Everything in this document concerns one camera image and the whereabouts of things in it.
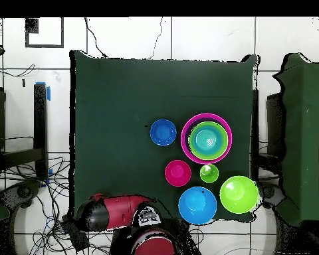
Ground black stand base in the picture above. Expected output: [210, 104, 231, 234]
[0, 180, 41, 209]
[257, 180, 285, 209]

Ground turquoise bowl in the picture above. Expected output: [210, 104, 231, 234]
[194, 126, 222, 157]

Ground blue large bowl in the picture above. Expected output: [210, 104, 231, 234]
[177, 186, 218, 226]

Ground black floor box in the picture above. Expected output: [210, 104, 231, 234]
[62, 214, 90, 252]

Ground tangled floor cables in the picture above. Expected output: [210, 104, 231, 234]
[0, 156, 115, 255]

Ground lime green large bowl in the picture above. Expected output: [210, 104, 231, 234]
[219, 175, 260, 214]
[187, 121, 229, 161]

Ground lime green small cup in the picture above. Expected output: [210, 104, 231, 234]
[199, 163, 219, 183]

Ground pink large bowl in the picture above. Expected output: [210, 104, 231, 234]
[180, 112, 233, 165]

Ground blue tape strip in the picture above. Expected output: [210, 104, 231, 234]
[35, 81, 52, 102]

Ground thin black floor cable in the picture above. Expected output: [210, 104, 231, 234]
[148, 17, 163, 60]
[84, 17, 109, 58]

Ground dark blue small bowl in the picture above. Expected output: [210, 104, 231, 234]
[149, 118, 177, 147]

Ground black square floor frame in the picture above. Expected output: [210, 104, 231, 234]
[25, 17, 64, 48]

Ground red small bowl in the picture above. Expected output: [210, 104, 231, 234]
[164, 159, 192, 187]

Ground black post stand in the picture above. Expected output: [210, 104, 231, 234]
[0, 83, 49, 179]

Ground dark green table cloth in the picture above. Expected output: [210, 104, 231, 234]
[69, 50, 260, 222]

